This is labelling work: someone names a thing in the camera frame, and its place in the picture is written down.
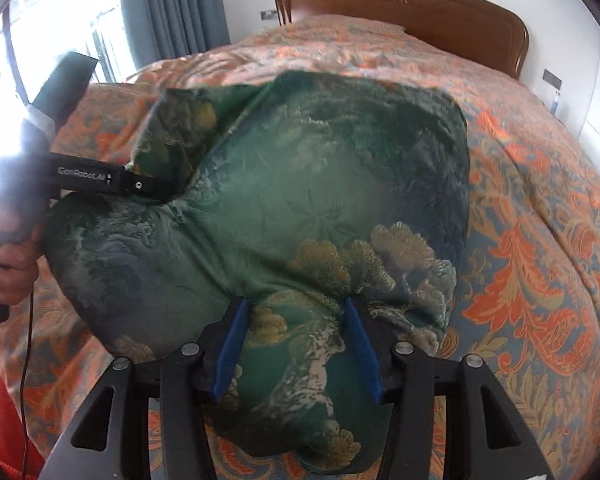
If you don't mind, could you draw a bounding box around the grey-blue curtain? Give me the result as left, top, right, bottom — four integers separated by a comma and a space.
120, 0, 230, 68

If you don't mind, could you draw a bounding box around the left hand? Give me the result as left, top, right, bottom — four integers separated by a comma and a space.
0, 206, 42, 307

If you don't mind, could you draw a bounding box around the grey wall switch panel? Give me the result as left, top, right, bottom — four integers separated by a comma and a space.
542, 70, 562, 91

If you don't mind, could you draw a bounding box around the orange floral bed quilt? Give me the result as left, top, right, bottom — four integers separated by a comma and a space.
0, 15, 600, 479

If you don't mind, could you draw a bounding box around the brown wooden headboard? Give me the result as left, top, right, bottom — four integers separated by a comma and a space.
275, 0, 529, 79

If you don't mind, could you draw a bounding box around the red fleece sleeve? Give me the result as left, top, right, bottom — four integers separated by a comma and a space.
0, 375, 44, 480

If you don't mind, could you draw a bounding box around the green patterned silk jacket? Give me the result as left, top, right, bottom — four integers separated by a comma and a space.
43, 72, 469, 474

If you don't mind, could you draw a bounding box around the black cable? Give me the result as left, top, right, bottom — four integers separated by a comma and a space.
17, 286, 36, 480

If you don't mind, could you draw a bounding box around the clear bottle on nightstand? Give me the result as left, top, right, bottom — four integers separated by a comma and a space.
550, 90, 562, 116

